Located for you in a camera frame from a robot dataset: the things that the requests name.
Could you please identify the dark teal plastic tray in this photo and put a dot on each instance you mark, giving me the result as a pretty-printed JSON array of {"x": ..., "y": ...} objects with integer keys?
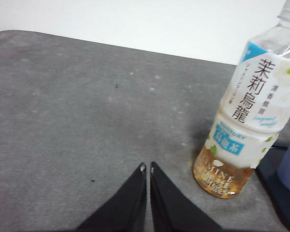
[{"x": 275, "y": 200}]

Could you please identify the jasmine oolong tea bottle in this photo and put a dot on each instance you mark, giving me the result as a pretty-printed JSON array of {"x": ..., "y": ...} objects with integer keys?
[{"x": 251, "y": 108}]

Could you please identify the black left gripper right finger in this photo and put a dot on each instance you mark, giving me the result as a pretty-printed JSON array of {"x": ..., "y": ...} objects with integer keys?
[{"x": 169, "y": 207}]

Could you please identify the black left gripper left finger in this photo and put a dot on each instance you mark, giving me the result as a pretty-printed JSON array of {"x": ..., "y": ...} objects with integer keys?
[{"x": 125, "y": 207}]

